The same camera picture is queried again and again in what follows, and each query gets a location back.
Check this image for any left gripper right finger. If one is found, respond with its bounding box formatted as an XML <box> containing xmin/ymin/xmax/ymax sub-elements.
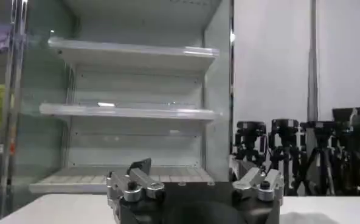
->
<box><xmin>228</xmin><ymin>154</ymin><xmax>285</xmax><ymax>204</ymax></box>

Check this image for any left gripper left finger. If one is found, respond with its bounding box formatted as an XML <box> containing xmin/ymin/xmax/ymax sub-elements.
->
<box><xmin>105</xmin><ymin>158</ymin><xmax>166</xmax><ymax>209</ymax></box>

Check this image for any white open display shelf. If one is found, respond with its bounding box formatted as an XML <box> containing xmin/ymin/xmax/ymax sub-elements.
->
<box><xmin>27</xmin><ymin>0</ymin><xmax>236</xmax><ymax>195</ymax></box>

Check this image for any black computer monitor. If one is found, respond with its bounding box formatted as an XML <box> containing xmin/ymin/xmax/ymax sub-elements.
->
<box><xmin>331</xmin><ymin>106</ymin><xmax>360</xmax><ymax>144</ymax></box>

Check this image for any metal rack with goods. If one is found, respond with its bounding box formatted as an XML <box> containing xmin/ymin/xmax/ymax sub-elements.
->
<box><xmin>0</xmin><ymin>0</ymin><xmax>29</xmax><ymax>222</ymax></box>

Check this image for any black camera tripod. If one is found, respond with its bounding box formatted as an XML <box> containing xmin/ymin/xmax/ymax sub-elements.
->
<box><xmin>298</xmin><ymin>120</ymin><xmax>341</xmax><ymax>196</ymax></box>
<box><xmin>267</xmin><ymin>118</ymin><xmax>302</xmax><ymax>196</ymax></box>
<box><xmin>233</xmin><ymin>121</ymin><xmax>268</xmax><ymax>171</ymax></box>

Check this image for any grey wall pole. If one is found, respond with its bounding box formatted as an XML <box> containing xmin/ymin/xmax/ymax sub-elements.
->
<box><xmin>306</xmin><ymin>0</ymin><xmax>320</xmax><ymax>123</ymax></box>

